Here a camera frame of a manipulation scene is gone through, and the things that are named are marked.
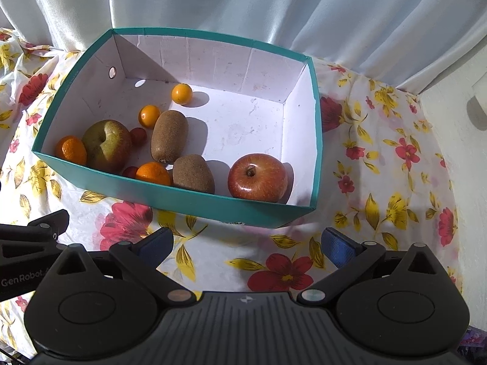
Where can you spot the teal cardboard box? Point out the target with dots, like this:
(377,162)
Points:
(243,121)

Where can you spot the white curtain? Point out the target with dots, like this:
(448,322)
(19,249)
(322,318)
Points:
(247,7)

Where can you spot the red cherry tomato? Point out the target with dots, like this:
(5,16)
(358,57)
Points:
(130,171)
(138,136)

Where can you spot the green red apple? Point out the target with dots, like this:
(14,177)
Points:
(107,144)

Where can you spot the brown kiwi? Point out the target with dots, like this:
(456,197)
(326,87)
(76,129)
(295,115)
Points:
(193,173)
(169,136)

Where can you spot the small orange kumquat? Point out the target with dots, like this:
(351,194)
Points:
(149,116)
(181,94)

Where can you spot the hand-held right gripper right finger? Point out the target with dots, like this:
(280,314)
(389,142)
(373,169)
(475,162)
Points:
(338,247)

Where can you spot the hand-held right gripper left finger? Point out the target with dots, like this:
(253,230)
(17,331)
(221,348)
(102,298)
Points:
(156,245)

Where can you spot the orange mandarin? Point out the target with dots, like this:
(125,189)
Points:
(71,149)
(153,173)

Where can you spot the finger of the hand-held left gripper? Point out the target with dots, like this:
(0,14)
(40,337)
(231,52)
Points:
(42,226)

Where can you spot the floral bed sheet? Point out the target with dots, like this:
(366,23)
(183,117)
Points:
(380,182)

